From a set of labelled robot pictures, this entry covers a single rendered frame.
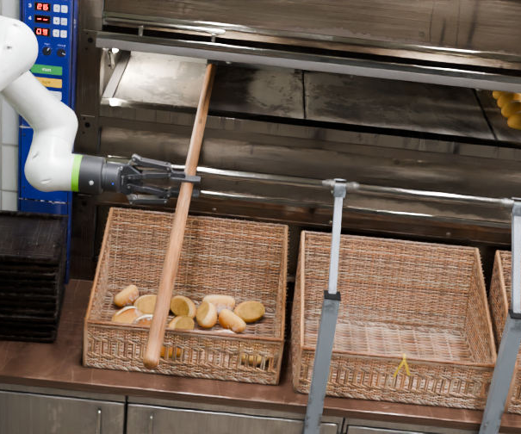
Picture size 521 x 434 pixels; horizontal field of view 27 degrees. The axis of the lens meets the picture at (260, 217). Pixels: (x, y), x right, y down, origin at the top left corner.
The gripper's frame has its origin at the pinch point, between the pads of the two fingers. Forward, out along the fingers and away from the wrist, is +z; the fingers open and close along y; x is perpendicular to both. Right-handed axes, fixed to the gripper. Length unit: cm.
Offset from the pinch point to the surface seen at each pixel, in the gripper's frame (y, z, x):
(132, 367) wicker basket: 60, -11, -6
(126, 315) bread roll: 56, -15, -26
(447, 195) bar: 2, 68, -16
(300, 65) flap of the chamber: -22, 26, -39
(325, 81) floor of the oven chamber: 1, 38, -96
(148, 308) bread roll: 57, -9, -33
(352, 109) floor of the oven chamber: 1, 46, -72
